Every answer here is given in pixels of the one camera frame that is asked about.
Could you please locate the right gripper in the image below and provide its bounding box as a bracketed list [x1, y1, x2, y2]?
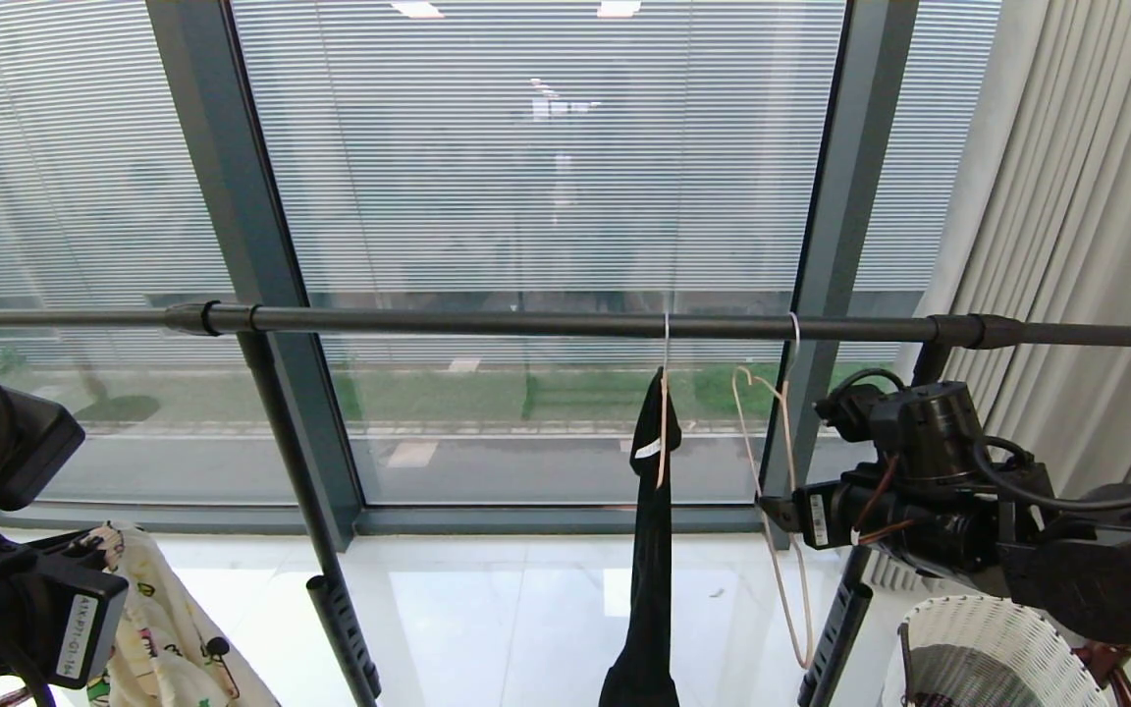
[789, 471, 998, 575]

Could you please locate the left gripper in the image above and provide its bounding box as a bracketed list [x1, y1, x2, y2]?
[0, 528, 131, 693]

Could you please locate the cream printed garment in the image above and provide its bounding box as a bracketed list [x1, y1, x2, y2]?
[84, 523, 282, 707]

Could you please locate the pink clothes hanger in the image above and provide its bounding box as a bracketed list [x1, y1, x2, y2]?
[657, 312, 673, 490]
[730, 312, 815, 671]

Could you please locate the black t-shirt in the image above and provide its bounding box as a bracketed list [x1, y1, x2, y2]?
[600, 368, 682, 707]

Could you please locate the white laundry basket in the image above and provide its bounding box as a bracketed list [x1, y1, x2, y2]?
[880, 594, 1116, 707]

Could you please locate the black clothes rack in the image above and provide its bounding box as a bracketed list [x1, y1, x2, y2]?
[0, 299, 1131, 707]

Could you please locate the window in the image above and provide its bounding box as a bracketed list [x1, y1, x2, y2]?
[0, 0, 1003, 536]

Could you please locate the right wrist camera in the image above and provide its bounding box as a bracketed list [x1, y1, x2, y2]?
[814, 385, 886, 443]

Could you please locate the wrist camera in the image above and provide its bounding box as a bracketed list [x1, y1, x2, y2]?
[814, 385, 886, 443]
[0, 388, 87, 514]

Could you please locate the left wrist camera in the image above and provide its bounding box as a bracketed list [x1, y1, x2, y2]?
[0, 388, 87, 514]

